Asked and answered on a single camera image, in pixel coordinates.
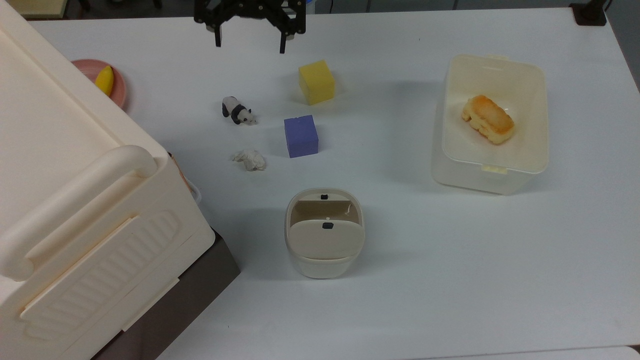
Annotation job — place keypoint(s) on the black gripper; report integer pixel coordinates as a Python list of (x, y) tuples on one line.
[(250, 7)]

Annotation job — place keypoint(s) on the purple cube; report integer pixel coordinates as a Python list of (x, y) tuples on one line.
[(301, 136)]

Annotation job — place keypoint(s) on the white paper ball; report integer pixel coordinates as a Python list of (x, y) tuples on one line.
[(251, 160)]

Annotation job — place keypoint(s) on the beige flip-lid trash can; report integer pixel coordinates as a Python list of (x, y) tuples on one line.
[(325, 245)]

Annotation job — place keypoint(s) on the panda toy figure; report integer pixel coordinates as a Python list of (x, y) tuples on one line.
[(235, 107)]

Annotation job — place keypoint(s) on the yellow cube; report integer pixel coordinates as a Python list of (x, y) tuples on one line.
[(316, 82)]

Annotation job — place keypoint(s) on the pink plate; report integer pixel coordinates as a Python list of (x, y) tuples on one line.
[(119, 90)]

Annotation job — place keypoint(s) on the yellow toy banana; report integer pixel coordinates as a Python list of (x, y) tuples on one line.
[(105, 80)]

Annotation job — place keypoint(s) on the pale yellow box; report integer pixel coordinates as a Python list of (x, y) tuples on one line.
[(40, 7)]

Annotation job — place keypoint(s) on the orange toy bread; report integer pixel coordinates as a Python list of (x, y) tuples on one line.
[(487, 119)]

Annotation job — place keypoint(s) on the cream open plastic bin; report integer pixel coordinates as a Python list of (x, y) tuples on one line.
[(500, 160)]

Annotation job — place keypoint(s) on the black camera stand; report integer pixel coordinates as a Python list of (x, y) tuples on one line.
[(590, 15)]

